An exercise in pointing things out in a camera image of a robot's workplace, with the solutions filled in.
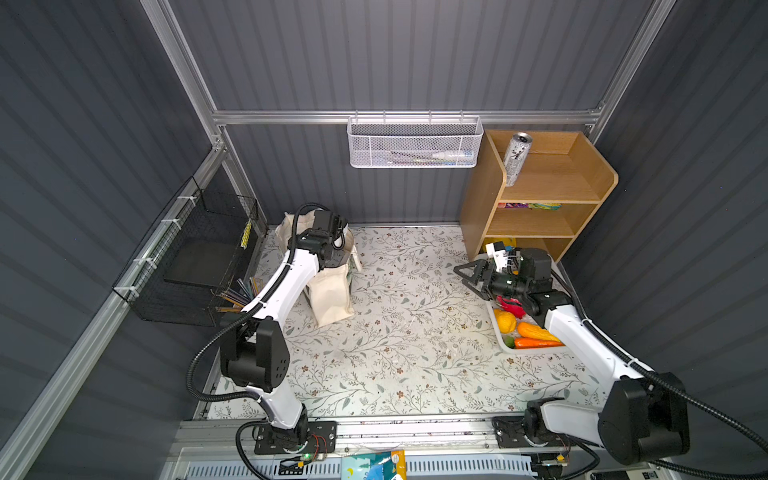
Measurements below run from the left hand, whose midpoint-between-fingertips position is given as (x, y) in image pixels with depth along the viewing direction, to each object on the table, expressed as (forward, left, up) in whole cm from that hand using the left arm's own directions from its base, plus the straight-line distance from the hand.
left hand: (322, 252), depth 88 cm
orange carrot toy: (-26, -60, -13) cm, 66 cm away
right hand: (-14, -39, +3) cm, 41 cm away
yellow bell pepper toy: (-19, -53, -11) cm, 58 cm away
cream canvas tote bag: (-12, -2, -5) cm, 13 cm away
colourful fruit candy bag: (+17, -68, +1) cm, 70 cm away
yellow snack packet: (+15, -66, -15) cm, 69 cm away
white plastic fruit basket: (+1, -84, -24) cm, 88 cm away
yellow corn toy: (-22, -59, -12) cm, 64 cm away
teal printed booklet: (-51, -17, -18) cm, 57 cm away
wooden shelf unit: (+8, -62, +15) cm, 64 cm away
